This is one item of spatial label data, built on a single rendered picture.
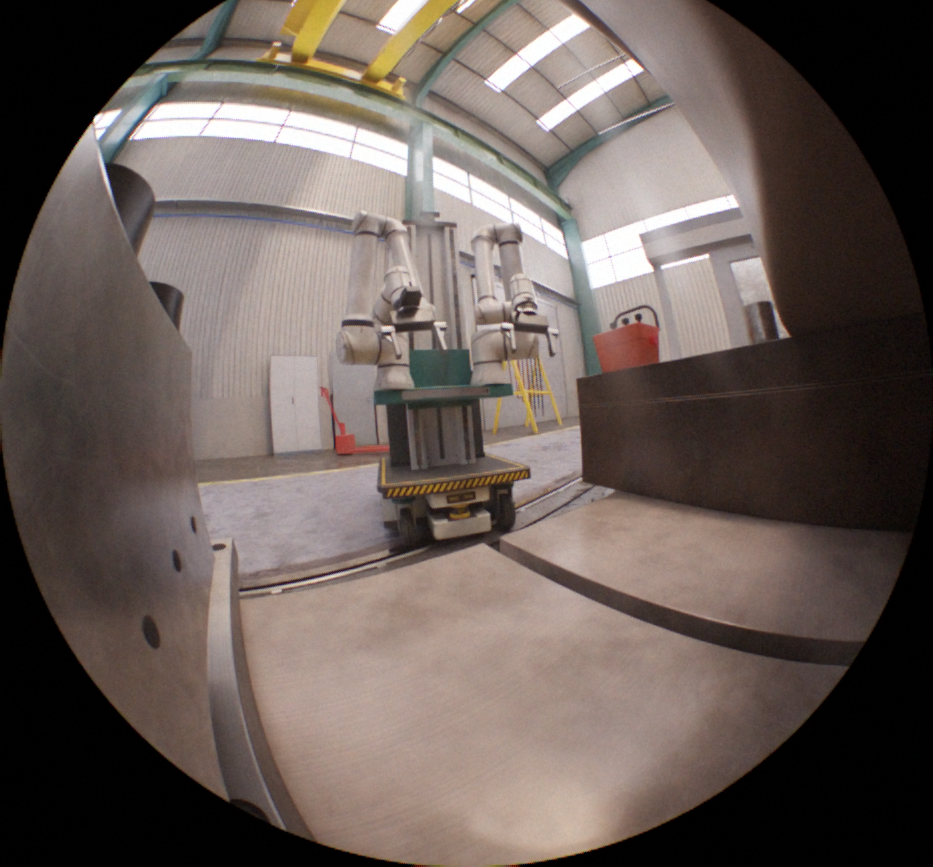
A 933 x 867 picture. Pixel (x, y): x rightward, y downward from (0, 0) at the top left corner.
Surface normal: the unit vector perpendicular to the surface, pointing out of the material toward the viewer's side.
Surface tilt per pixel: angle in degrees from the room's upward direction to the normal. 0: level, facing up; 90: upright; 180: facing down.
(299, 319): 90
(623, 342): 98
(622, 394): 90
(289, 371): 90
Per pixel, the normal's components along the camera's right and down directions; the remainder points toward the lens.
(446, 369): 0.28, -0.06
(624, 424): -0.94, 0.06
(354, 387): 0.65, -0.08
